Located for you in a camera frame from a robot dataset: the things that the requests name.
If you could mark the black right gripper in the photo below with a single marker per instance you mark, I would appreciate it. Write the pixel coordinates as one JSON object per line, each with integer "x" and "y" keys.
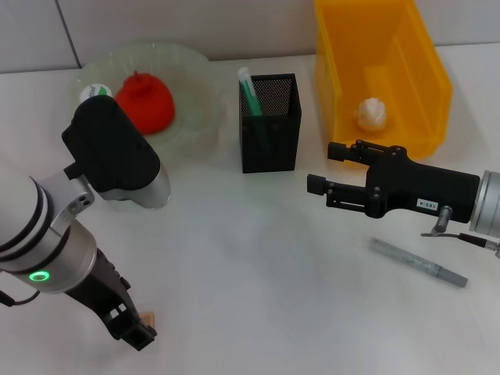
{"x": 414, "y": 187}

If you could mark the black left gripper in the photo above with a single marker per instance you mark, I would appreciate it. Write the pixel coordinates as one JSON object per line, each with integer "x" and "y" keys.
{"x": 105, "y": 293}

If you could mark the small tan eraser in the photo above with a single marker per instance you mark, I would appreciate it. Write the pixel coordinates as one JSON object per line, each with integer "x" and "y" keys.
{"x": 148, "y": 318}

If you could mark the white paper ball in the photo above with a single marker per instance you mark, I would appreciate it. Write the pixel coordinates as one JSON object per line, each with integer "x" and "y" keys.
{"x": 371, "y": 114}

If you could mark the red-orange knitted orange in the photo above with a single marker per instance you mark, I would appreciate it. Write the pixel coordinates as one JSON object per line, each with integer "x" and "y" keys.
{"x": 152, "y": 103}

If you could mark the clear green-label plastic bottle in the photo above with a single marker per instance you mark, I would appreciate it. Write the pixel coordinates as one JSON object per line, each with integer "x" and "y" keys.
{"x": 95, "y": 91}

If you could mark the black mesh pen holder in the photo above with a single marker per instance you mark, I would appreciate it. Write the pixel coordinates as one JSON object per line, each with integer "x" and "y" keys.
{"x": 277, "y": 148}

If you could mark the grey marker pen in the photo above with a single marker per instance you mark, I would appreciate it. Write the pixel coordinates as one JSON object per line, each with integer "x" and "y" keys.
{"x": 418, "y": 263}

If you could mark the green glass fruit plate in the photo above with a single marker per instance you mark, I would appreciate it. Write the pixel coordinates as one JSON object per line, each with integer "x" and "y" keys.
{"x": 195, "y": 101}

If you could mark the yellow plastic bin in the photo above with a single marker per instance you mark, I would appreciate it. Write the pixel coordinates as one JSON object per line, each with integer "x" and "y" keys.
{"x": 390, "y": 58}

